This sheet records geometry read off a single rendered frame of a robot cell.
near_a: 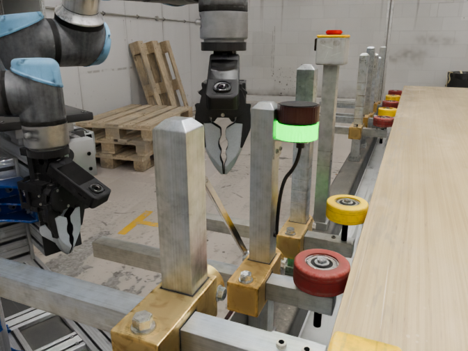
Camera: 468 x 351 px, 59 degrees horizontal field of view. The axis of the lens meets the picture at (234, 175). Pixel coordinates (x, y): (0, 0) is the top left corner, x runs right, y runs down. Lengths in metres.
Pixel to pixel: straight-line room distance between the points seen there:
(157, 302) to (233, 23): 0.41
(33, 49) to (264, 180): 0.67
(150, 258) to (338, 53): 0.65
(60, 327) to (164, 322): 1.34
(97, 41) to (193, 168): 0.80
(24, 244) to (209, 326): 0.81
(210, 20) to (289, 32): 7.77
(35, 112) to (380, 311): 0.60
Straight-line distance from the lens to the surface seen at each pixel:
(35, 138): 0.78
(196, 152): 0.38
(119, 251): 0.77
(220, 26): 0.64
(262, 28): 8.50
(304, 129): 0.57
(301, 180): 0.87
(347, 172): 1.72
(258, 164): 0.61
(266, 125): 0.60
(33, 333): 1.73
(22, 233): 1.14
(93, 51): 1.14
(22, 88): 0.76
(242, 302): 0.64
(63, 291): 0.48
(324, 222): 1.18
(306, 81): 0.83
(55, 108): 0.77
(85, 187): 0.76
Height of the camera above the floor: 1.21
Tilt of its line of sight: 18 degrees down
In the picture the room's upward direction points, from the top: straight up
